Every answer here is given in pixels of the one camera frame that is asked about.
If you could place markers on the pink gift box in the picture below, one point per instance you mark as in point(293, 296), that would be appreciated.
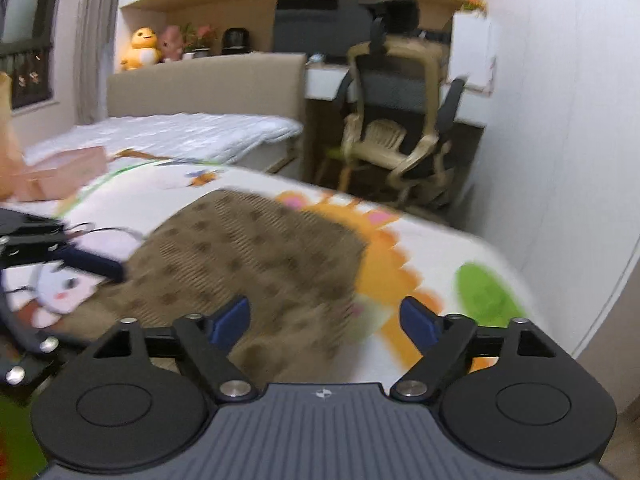
point(65, 170)

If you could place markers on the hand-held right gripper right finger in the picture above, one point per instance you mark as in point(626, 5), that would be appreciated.
point(419, 324)

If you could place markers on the beige mesh office chair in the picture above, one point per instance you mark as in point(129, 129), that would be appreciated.
point(395, 90)

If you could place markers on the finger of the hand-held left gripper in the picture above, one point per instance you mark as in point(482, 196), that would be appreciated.
point(47, 347)
point(95, 262)

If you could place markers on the white desk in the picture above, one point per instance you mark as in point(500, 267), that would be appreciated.
point(320, 85)

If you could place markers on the white box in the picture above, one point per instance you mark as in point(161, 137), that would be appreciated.
point(470, 50)

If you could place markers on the cartoon giraffe printed blanket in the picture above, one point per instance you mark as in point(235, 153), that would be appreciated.
point(425, 260)

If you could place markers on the grey curtain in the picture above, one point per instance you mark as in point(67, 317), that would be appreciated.
point(100, 40)

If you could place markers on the dark framed window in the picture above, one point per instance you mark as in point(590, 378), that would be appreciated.
point(25, 10)

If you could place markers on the black computer monitor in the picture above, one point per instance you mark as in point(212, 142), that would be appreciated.
point(310, 35)

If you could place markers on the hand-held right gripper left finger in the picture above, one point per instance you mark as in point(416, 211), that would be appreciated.
point(231, 322)

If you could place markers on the beige tote bag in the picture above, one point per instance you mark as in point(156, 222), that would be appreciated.
point(7, 150)

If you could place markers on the yellow plush duck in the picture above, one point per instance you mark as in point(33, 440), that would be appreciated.
point(141, 50)

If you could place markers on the dark balcony railing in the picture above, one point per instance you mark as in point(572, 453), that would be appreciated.
point(27, 77)

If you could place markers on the green stool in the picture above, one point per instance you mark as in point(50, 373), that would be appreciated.
point(334, 157)

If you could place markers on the white quilted mattress pad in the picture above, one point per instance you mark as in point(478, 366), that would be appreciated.
point(175, 132)

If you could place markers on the beige bed headboard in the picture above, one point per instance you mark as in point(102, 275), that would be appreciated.
point(210, 85)

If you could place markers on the orange artificial flowers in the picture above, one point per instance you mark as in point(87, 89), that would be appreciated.
point(473, 4)

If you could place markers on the potted plant with pink flowers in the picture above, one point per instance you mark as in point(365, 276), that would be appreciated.
point(199, 42)

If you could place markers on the black round appliance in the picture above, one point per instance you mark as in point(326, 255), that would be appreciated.
point(235, 42)

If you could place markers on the pink plush toy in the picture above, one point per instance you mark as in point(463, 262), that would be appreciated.
point(171, 45)

